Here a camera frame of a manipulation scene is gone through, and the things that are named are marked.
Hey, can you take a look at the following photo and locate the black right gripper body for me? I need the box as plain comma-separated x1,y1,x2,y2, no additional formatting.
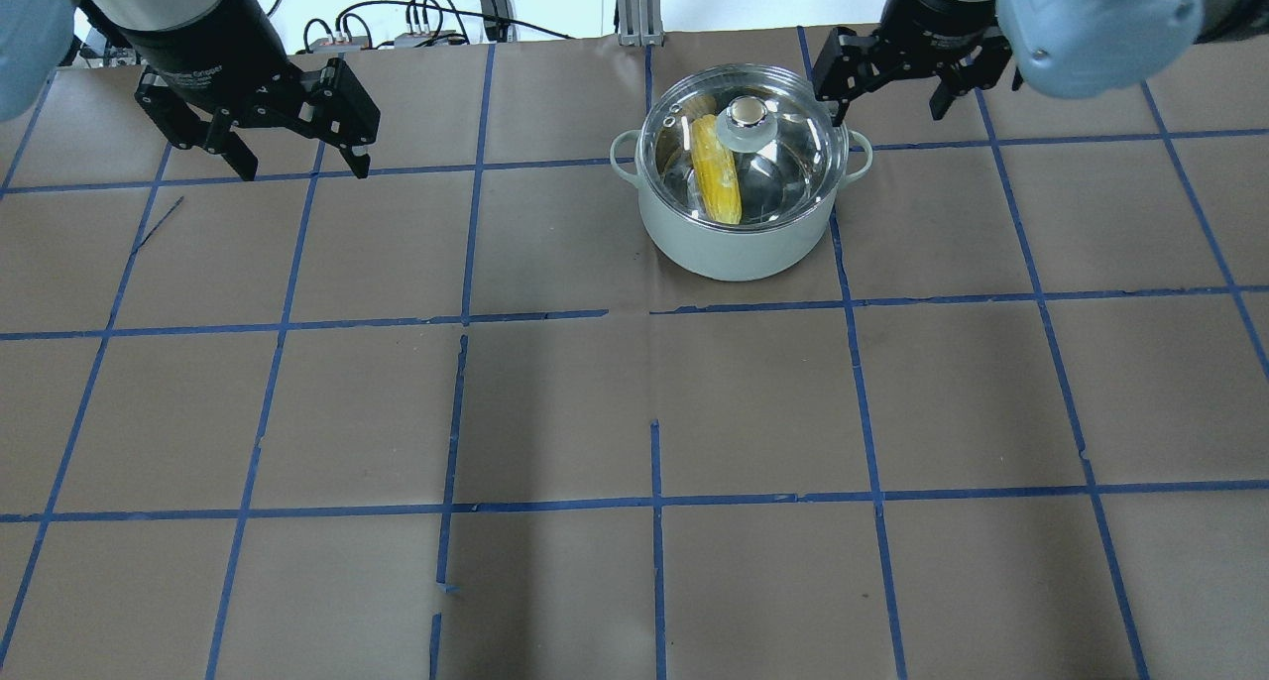
811,0,1011,103

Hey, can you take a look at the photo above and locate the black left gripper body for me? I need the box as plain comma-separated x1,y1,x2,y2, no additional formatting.
109,0,381,148

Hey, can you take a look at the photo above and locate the glass pot lid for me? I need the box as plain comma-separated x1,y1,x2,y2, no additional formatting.
635,62,849,233

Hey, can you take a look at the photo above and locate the yellow corn cob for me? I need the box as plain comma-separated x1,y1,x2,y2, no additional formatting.
689,114,744,225

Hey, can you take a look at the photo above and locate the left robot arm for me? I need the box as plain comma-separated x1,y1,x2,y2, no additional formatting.
1,0,381,181

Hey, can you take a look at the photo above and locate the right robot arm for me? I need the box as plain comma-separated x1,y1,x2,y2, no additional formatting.
811,0,1266,124

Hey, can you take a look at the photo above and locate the pale green steel pot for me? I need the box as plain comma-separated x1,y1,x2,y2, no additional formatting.
609,126,873,282

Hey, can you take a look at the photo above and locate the black cables top background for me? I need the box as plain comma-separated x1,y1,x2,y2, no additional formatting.
268,0,576,57

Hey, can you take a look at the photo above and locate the aluminium frame post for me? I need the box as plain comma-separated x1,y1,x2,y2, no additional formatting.
615,0,662,47

